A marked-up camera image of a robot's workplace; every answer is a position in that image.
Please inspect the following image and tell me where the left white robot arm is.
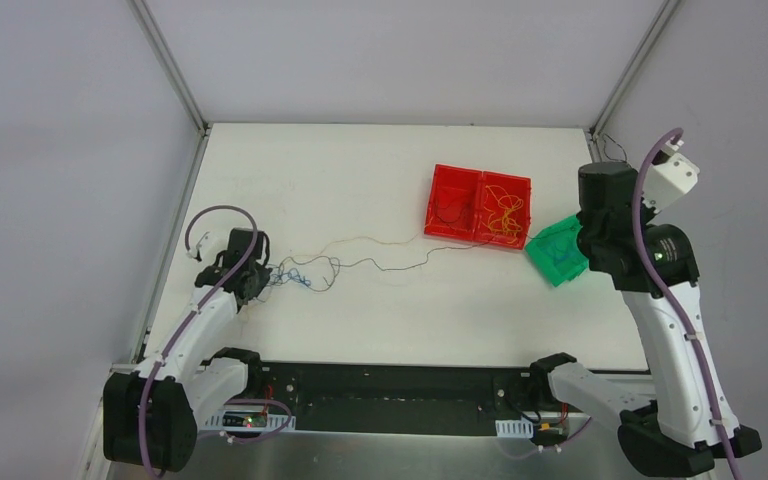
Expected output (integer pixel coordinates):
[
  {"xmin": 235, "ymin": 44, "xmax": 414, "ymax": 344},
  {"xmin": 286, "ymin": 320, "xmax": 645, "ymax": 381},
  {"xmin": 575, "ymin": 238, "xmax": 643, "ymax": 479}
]
[{"xmin": 102, "ymin": 228, "xmax": 272, "ymax": 473}]

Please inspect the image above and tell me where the red bin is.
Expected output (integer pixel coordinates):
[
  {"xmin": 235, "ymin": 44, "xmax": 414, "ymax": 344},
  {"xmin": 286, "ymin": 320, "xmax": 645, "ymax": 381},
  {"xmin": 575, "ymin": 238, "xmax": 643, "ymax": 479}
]
[
  {"xmin": 423, "ymin": 164, "xmax": 483, "ymax": 242},
  {"xmin": 474, "ymin": 171, "xmax": 532, "ymax": 250}
]

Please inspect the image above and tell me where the green plastic bin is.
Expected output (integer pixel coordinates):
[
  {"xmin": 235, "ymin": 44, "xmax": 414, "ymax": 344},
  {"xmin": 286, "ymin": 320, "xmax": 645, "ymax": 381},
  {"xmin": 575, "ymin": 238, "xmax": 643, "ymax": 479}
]
[{"xmin": 524, "ymin": 215, "xmax": 589, "ymax": 287}]

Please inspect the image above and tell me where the black wire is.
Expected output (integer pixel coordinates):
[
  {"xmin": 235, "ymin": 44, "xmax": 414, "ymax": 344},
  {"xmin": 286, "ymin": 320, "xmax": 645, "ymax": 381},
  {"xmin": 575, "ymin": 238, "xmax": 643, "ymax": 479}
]
[
  {"xmin": 431, "ymin": 192, "xmax": 475, "ymax": 230},
  {"xmin": 330, "ymin": 241, "xmax": 491, "ymax": 274}
]

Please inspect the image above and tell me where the left red bin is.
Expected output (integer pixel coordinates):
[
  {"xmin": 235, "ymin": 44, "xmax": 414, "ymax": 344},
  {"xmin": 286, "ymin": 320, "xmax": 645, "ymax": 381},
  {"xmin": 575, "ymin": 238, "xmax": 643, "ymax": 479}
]
[{"xmin": 423, "ymin": 164, "xmax": 483, "ymax": 242}]

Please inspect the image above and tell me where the yellow wire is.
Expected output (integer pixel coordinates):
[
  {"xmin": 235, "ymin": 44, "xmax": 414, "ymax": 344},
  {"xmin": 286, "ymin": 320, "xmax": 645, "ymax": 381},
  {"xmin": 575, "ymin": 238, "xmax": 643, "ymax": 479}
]
[{"xmin": 483, "ymin": 185, "xmax": 528, "ymax": 241}]

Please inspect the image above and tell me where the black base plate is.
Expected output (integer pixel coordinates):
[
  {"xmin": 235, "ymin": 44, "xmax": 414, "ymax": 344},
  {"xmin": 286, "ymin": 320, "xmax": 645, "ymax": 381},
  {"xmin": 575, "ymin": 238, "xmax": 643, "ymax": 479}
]
[{"xmin": 207, "ymin": 362, "xmax": 576, "ymax": 437}]

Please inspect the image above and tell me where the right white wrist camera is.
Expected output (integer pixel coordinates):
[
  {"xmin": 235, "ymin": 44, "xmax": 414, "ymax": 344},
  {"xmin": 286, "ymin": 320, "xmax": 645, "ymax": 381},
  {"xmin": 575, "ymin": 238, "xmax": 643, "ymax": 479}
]
[{"xmin": 642, "ymin": 140, "xmax": 700, "ymax": 214}]

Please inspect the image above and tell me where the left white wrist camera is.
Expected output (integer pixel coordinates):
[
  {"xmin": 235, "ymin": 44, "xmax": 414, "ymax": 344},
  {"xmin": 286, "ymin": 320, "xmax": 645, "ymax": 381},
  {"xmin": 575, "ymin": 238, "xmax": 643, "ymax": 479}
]
[{"xmin": 186, "ymin": 231, "xmax": 221, "ymax": 262}]

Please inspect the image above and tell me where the right red bin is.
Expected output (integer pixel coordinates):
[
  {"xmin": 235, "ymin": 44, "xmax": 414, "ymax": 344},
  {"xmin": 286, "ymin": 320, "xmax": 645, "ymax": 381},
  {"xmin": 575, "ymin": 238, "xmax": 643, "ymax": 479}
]
[{"xmin": 474, "ymin": 171, "xmax": 532, "ymax": 250}]

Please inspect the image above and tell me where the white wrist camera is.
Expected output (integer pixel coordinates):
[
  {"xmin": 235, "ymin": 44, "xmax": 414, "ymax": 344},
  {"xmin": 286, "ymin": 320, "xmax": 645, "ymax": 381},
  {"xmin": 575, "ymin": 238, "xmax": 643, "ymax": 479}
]
[
  {"xmin": 186, "ymin": 231, "xmax": 221, "ymax": 262},
  {"xmin": 642, "ymin": 140, "xmax": 700, "ymax": 214}
]

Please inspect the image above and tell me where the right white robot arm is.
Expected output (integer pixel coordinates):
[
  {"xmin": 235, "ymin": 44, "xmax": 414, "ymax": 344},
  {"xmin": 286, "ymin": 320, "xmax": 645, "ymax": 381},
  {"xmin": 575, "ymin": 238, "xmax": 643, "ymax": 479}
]
[{"xmin": 527, "ymin": 163, "xmax": 762, "ymax": 478}]

